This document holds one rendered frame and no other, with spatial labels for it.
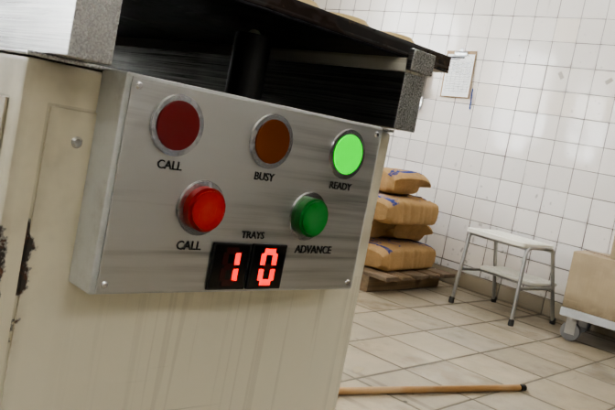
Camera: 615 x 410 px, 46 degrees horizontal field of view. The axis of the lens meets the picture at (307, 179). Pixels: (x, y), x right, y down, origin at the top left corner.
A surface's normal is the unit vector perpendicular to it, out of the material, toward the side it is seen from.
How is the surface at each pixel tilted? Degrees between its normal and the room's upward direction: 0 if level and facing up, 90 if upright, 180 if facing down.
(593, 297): 92
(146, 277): 90
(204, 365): 90
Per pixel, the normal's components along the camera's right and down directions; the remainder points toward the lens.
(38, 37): -0.72, -0.09
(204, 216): 0.67, 0.18
